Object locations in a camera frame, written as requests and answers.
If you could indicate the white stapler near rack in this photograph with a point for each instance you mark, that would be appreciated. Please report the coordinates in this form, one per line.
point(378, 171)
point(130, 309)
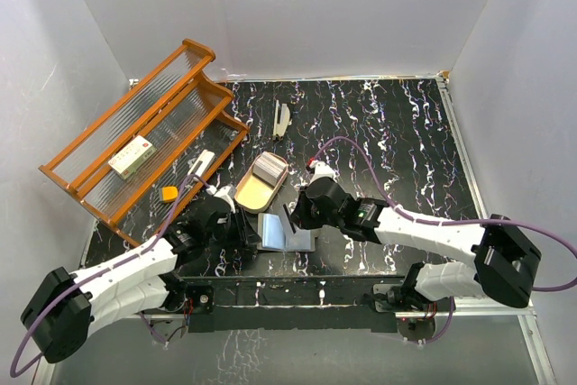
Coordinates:
point(202, 163)

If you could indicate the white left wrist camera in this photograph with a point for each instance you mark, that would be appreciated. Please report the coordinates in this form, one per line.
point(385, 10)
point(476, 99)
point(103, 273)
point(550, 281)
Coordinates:
point(225, 193)

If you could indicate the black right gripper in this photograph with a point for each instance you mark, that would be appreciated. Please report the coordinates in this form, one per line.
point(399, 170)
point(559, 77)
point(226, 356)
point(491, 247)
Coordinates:
point(300, 215)

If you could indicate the stack of white cards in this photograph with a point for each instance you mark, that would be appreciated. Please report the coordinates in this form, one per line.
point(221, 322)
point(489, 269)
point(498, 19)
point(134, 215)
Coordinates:
point(269, 168)

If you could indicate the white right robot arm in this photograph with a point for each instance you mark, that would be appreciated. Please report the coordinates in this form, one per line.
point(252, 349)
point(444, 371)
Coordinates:
point(495, 261)

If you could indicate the orange wooden rack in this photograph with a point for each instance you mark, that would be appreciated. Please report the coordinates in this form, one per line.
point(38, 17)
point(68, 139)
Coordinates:
point(176, 108)

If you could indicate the beige oval plastic tray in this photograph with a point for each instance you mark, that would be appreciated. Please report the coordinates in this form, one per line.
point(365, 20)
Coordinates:
point(254, 195)

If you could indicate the white stapler on table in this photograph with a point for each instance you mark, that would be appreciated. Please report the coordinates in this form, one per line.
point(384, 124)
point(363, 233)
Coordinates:
point(282, 120)

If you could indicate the orange yellow small object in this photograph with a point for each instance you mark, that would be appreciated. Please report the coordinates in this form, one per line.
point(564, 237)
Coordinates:
point(169, 194)

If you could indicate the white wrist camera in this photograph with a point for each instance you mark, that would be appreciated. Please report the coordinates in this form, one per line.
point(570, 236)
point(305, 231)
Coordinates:
point(225, 193)
point(319, 169)

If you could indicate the black right arm base motor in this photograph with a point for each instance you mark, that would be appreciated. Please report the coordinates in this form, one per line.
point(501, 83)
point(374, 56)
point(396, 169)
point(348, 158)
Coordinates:
point(402, 307)

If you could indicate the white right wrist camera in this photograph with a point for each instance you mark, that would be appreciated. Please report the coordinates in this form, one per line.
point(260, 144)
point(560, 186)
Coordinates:
point(319, 169)

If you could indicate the white box on rack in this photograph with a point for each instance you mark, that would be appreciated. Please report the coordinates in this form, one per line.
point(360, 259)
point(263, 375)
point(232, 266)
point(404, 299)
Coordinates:
point(131, 157)

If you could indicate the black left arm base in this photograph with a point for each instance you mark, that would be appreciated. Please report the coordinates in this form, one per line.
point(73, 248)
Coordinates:
point(189, 301)

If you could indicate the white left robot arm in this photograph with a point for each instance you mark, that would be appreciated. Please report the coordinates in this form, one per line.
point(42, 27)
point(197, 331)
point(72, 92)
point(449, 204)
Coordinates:
point(68, 307)

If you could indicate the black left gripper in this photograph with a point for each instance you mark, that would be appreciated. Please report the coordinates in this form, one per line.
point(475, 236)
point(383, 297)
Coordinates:
point(244, 233)

